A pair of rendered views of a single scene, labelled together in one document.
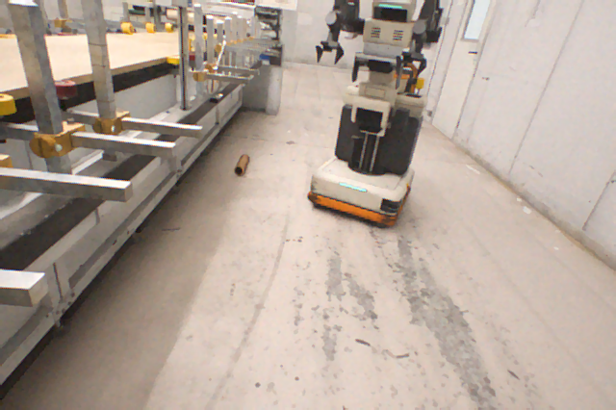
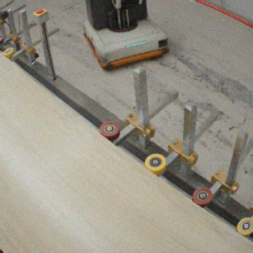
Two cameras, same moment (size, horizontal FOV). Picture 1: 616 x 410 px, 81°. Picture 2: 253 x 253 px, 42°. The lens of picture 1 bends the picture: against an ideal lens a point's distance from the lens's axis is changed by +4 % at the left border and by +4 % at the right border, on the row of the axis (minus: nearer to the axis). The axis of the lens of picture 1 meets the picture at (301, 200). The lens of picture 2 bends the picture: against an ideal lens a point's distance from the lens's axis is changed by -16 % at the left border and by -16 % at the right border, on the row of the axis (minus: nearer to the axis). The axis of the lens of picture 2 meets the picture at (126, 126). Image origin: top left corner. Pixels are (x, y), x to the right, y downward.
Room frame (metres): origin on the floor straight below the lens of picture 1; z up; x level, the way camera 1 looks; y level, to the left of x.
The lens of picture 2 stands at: (0.21, 1.33, 2.06)
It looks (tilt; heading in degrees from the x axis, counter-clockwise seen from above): 48 degrees down; 323
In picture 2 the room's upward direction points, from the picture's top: 7 degrees counter-clockwise
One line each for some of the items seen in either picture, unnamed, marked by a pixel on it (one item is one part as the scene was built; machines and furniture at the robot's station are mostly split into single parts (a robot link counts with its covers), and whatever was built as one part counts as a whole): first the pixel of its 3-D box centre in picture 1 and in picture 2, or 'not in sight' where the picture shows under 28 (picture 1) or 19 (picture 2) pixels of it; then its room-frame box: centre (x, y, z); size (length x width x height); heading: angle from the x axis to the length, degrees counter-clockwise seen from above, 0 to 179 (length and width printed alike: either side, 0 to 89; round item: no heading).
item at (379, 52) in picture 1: (378, 65); not in sight; (2.16, -0.34, 0.99); 0.28 x 0.16 x 0.22; 68
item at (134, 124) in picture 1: (131, 124); (145, 118); (1.08, 0.56, 0.81); 0.43 x 0.03 x 0.04; 92
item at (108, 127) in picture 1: (113, 123); (140, 126); (1.06, 0.61, 0.81); 0.14 x 0.06 x 0.05; 2
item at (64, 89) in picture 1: (63, 100); (111, 137); (1.08, 0.76, 0.85); 0.08 x 0.08 x 0.11
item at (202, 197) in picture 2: not in sight; (201, 202); (0.58, 0.74, 0.85); 0.08 x 0.08 x 0.11
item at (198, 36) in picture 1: (199, 55); (27, 37); (2.04, 0.65, 0.93); 0.04 x 0.04 x 0.48; 2
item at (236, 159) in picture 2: not in sight; (232, 172); (0.54, 0.59, 0.92); 0.04 x 0.04 x 0.48; 2
